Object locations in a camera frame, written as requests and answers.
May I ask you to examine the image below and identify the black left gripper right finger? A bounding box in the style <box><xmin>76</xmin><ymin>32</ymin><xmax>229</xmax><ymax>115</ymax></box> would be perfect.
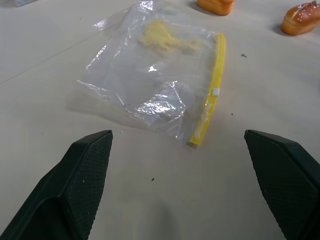
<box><xmin>244</xmin><ymin>129</ymin><xmax>320</xmax><ymax>240</ymax></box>

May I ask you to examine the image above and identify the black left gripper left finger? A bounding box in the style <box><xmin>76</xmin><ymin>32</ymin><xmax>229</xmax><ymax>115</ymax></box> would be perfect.
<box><xmin>0</xmin><ymin>129</ymin><xmax>114</xmax><ymax>240</ymax></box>

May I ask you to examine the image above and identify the clear yellow-zipper plastic bag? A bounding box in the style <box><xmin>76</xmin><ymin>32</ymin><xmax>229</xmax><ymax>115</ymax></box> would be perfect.
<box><xmin>76</xmin><ymin>0</ymin><xmax>227</xmax><ymax>151</ymax></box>

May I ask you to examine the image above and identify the orange bread with white icing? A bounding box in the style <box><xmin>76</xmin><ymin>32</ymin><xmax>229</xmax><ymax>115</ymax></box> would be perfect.
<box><xmin>280</xmin><ymin>0</ymin><xmax>320</xmax><ymax>37</ymax></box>

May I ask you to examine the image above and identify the plain orange bread loaf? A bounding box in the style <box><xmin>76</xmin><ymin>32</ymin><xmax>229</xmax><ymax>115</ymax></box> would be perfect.
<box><xmin>196</xmin><ymin>0</ymin><xmax>236</xmax><ymax>17</ymax></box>

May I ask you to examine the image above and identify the pale pastel flat object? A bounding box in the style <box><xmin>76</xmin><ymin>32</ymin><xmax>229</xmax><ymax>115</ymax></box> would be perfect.
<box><xmin>10</xmin><ymin>0</ymin><xmax>31</xmax><ymax>8</ymax></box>

